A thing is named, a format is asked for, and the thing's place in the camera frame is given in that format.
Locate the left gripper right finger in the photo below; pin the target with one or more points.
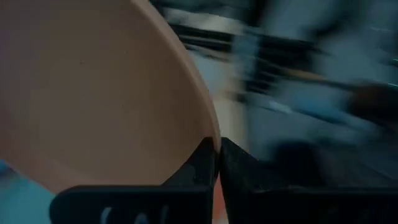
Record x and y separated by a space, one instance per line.
280 205

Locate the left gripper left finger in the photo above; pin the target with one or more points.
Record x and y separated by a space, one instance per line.
140 205

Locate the orange plate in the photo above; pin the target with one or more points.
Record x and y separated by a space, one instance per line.
219 205

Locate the peach plate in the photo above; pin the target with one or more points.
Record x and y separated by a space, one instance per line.
93 93

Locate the light teal plate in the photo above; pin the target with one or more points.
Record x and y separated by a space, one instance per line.
18 202

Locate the black aluminium table frame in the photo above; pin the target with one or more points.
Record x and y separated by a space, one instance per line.
280 43

